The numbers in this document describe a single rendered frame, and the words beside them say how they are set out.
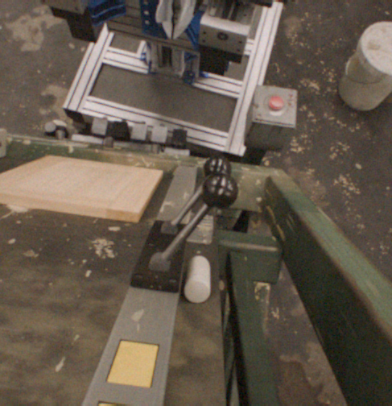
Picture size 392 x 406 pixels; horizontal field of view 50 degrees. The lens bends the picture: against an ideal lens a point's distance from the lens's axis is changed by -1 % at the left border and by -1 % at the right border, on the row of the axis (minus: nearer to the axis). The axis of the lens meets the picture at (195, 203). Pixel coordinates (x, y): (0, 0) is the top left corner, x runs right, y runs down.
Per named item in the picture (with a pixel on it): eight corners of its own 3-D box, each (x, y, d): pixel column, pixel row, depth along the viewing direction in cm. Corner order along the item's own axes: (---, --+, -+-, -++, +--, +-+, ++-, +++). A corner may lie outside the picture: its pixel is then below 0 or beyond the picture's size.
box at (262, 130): (282, 119, 135) (298, 89, 118) (280, 153, 131) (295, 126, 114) (245, 113, 135) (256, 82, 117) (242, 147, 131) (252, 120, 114)
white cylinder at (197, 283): (208, 305, 49) (208, 276, 56) (212, 282, 48) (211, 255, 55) (182, 301, 49) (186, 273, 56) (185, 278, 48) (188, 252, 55)
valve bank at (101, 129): (200, 147, 150) (204, 115, 127) (194, 185, 146) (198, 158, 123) (61, 129, 150) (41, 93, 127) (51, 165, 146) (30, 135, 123)
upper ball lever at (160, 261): (169, 275, 48) (244, 184, 45) (166, 291, 44) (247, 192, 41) (142, 255, 47) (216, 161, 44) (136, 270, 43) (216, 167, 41)
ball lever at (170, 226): (176, 239, 59) (237, 164, 56) (174, 249, 56) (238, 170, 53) (154, 224, 59) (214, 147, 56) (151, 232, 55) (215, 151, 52)
